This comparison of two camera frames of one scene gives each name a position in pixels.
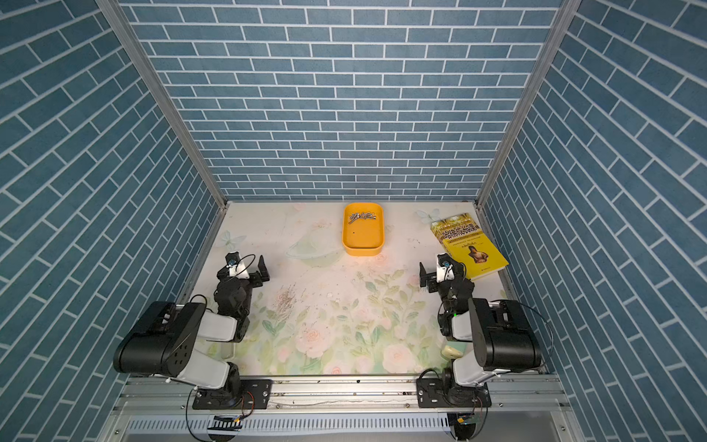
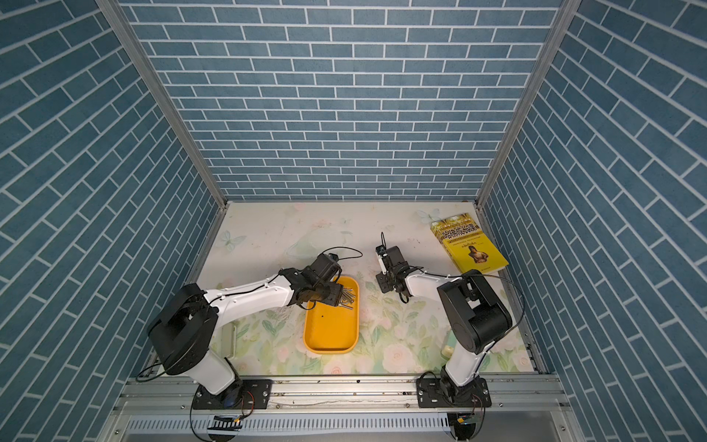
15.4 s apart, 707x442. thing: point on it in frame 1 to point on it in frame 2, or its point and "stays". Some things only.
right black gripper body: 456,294 to 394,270
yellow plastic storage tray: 363,229 to 333,329
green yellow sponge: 451,353 stays
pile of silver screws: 363,215 to 347,298
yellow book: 467,242 stays
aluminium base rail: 337,395 stays
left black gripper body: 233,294 to 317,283
